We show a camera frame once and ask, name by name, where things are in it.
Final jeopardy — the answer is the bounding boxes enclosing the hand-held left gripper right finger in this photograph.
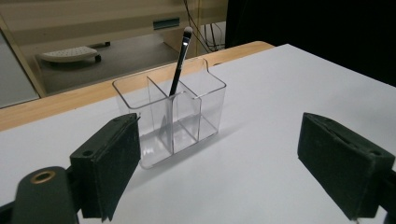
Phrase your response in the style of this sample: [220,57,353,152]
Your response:
[296,112,396,221]

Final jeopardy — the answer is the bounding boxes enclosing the black makeup brush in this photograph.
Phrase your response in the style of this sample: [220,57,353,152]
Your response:
[167,25,194,98]

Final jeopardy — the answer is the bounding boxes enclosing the hanging black cables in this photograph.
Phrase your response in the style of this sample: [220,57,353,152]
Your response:
[182,0,226,52]

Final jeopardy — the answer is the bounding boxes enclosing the white board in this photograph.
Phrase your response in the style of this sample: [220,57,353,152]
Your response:
[0,43,396,224]

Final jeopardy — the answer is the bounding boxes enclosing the wooden table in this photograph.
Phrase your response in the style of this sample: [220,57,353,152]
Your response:
[0,40,276,133]

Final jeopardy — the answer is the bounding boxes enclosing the clear acrylic organizer box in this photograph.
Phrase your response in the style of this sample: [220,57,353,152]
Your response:
[111,57,228,170]

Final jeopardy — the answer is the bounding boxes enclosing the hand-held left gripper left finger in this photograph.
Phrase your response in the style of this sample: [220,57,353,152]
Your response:
[69,113,142,222]

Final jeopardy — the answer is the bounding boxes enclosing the black curtain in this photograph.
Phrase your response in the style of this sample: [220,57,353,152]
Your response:
[224,0,396,88]

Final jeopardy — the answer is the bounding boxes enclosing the wooden desk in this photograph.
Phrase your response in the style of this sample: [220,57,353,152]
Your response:
[0,0,230,98]

